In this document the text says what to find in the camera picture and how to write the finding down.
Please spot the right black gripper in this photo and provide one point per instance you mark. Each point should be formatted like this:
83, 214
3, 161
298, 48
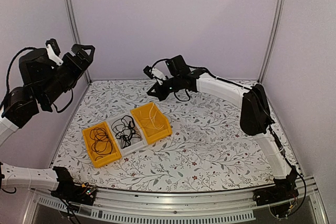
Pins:
159, 93

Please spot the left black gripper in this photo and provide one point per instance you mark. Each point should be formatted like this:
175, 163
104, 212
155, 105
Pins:
79, 67

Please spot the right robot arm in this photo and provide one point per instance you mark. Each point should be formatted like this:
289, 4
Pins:
255, 117

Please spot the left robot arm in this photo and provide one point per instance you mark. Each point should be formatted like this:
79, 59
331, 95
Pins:
46, 76

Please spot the far yellow plastic bin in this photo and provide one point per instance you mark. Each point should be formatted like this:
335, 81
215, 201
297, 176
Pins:
152, 122

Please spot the yellow plastic bin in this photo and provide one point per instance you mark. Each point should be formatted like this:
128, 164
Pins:
152, 122
100, 144

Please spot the white translucent plastic bin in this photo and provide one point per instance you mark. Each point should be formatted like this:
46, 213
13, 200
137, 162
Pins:
127, 134

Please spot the floral table cloth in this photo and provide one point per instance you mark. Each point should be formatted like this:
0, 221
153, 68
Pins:
207, 150

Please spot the near yellow plastic bin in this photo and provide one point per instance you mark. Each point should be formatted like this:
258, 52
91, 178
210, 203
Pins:
100, 144

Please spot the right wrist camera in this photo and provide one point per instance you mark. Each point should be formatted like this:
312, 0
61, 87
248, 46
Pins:
154, 73

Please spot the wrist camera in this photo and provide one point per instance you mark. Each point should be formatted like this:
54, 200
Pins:
154, 73
53, 51

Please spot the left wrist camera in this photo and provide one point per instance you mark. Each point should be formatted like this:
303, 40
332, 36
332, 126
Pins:
53, 51

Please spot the left aluminium frame post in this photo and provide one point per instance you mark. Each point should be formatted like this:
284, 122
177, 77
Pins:
72, 21

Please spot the aluminium frame post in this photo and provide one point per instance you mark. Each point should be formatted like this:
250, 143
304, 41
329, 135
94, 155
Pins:
72, 21
271, 40

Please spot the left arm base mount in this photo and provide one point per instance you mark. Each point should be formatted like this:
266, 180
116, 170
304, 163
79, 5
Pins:
70, 191

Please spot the front aluminium rail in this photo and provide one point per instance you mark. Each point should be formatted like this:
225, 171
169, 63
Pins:
226, 206

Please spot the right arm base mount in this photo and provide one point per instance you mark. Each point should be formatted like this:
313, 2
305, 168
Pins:
283, 194

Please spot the right aluminium frame post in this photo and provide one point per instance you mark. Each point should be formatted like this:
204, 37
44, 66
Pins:
271, 40

